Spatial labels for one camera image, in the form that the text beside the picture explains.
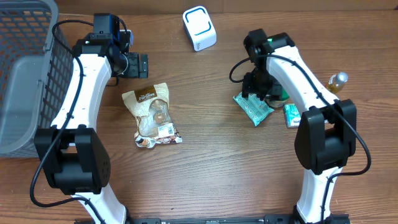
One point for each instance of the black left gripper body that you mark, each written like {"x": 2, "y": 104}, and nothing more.
{"x": 134, "y": 70}

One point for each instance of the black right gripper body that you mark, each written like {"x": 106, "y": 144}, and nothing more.
{"x": 259, "y": 88}

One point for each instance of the green lid jar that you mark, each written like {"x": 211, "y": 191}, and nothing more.
{"x": 276, "y": 97}

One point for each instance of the teal white pack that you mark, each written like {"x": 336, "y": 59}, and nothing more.
{"x": 257, "y": 110}

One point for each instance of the brown mushroom packet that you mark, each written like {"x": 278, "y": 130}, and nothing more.
{"x": 150, "y": 108}

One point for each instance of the green freshening pouch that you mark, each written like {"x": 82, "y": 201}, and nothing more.
{"x": 292, "y": 116}

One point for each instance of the yellow oil bottle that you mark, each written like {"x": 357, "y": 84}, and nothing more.
{"x": 337, "y": 82}

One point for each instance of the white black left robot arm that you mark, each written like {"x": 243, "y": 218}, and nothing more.
{"x": 74, "y": 164}

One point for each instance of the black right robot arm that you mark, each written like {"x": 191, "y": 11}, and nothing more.
{"x": 326, "y": 135}

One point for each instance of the white barcode scanner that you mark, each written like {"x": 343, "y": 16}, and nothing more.
{"x": 199, "y": 28}

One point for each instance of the dark grey plastic basket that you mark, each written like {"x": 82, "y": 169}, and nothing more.
{"x": 35, "y": 73}

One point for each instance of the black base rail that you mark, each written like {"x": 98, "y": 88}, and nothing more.
{"x": 211, "y": 220}

